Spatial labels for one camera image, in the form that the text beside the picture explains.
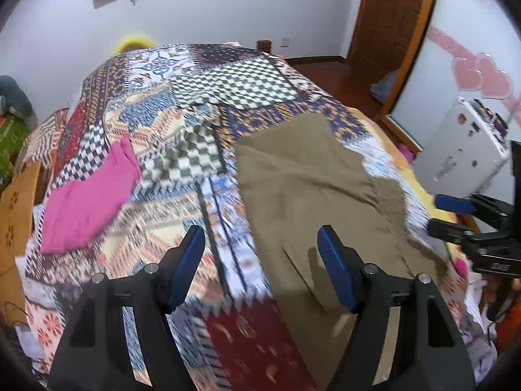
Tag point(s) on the pink heart sticker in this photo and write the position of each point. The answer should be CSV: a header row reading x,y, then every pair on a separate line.
x,y
480,75

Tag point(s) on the pink cloth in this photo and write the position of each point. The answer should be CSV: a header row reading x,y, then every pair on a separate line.
x,y
89,203

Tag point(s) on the green storage bag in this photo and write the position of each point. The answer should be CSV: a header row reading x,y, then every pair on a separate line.
x,y
10,142

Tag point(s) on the olive green pants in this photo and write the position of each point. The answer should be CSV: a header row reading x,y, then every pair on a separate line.
x,y
305,179

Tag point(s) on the grey plastic bag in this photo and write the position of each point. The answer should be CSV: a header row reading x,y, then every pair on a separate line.
x,y
386,86

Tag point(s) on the white cabinet with stickers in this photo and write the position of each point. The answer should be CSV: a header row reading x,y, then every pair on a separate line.
x,y
460,146

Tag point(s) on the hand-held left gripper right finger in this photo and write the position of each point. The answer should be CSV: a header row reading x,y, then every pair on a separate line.
x,y
338,269

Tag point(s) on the patchwork printed blanket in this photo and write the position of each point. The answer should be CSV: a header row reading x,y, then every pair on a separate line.
x,y
163,89

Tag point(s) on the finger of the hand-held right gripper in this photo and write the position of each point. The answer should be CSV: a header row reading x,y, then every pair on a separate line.
x,y
452,204
447,229

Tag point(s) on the mustard flower print cloth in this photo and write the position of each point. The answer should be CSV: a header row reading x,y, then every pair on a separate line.
x,y
16,211

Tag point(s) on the wooden door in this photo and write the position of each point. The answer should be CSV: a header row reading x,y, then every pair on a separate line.
x,y
390,12

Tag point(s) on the white wall socket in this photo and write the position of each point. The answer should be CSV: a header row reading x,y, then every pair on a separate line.
x,y
285,41

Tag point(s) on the person's right hand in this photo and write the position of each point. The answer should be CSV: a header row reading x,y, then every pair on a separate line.
x,y
486,293

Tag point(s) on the wooden wardrobe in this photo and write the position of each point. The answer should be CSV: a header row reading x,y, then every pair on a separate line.
x,y
460,8

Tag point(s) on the wooden bedpost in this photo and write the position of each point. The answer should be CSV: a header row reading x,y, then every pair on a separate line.
x,y
264,46

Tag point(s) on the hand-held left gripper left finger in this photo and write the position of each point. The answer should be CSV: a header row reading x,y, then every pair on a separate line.
x,y
187,264

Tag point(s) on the grey bolster pillow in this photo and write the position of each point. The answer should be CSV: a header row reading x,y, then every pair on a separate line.
x,y
16,97

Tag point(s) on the yellow foam tube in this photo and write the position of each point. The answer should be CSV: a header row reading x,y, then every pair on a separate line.
x,y
134,43

